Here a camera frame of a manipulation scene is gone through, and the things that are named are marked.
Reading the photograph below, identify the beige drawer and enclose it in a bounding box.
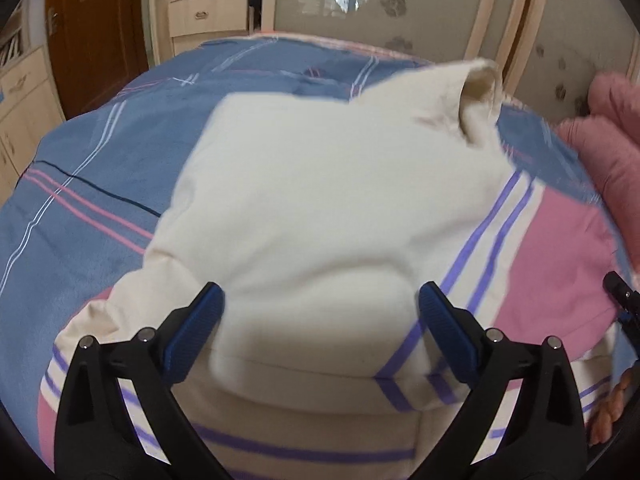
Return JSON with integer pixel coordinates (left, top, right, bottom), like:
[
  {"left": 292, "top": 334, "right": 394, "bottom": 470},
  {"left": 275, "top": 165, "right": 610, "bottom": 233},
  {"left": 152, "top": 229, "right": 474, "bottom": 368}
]
[{"left": 167, "top": 0, "right": 251, "bottom": 38}]

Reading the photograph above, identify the beige open shelf unit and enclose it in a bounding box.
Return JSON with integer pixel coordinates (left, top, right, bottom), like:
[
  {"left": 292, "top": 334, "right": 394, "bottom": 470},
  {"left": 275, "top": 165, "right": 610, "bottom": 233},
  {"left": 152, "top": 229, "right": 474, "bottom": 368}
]
[{"left": 150, "top": 0, "right": 266, "bottom": 63}]

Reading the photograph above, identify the brown wooden door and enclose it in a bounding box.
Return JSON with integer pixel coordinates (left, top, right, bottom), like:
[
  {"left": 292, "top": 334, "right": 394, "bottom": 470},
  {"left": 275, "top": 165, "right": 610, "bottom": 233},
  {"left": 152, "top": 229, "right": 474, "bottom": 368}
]
[{"left": 45, "top": 0, "right": 153, "bottom": 121}]

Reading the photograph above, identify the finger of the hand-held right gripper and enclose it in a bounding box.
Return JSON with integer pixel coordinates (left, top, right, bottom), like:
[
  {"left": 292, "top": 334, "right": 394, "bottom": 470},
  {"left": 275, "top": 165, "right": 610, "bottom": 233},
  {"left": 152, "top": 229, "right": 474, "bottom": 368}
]
[{"left": 602, "top": 270, "right": 640, "bottom": 348}]

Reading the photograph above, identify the rolled pink blanket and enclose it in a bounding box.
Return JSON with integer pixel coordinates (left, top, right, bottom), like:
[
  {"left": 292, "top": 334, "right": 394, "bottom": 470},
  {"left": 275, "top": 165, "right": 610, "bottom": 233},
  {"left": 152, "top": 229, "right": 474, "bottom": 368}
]
[{"left": 555, "top": 72, "right": 640, "bottom": 281}]

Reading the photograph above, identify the person's right hand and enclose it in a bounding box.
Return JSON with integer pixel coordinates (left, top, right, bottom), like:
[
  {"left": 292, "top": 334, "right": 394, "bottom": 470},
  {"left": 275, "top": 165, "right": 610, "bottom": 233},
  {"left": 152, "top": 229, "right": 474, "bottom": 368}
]
[{"left": 589, "top": 364, "right": 633, "bottom": 447}]

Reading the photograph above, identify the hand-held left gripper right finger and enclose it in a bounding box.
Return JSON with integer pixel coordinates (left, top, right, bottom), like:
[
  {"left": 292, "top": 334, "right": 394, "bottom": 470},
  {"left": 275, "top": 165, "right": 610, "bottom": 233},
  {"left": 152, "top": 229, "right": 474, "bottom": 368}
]
[{"left": 417, "top": 281, "right": 588, "bottom": 480}]

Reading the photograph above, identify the white garment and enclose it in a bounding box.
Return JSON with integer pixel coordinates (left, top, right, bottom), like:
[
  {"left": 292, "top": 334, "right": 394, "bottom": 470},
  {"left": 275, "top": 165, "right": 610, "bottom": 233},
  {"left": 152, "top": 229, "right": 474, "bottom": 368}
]
[{"left": 142, "top": 57, "right": 518, "bottom": 378}]

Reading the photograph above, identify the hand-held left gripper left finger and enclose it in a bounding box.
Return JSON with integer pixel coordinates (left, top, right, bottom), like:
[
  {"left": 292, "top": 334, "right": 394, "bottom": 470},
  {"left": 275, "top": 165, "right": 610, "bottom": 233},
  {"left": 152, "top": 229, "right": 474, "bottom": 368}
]
[{"left": 54, "top": 281, "right": 236, "bottom": 480}]

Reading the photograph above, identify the wardrobe with frosted sliding doors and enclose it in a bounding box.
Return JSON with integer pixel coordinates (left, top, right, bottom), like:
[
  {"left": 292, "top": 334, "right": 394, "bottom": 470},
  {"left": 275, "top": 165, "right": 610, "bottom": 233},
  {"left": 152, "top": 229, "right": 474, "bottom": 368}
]
[{"left": 260, "top": 0, "right": 640, "bottom": 126}]

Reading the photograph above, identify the striped blue pink bed sheet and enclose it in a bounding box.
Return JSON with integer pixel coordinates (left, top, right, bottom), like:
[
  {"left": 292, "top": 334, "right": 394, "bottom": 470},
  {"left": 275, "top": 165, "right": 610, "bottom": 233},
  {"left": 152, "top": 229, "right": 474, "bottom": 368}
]
[{"left": 0, "top": 32, "right": 640, "bottom": 480}]

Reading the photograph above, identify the beige side cabinet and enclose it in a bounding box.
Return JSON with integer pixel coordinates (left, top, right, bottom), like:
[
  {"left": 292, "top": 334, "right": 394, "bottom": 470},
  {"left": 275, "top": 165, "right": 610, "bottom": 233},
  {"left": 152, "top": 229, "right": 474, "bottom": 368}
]
[{"left": 0, "top": 0, "right": 67, "bottom": 191}]

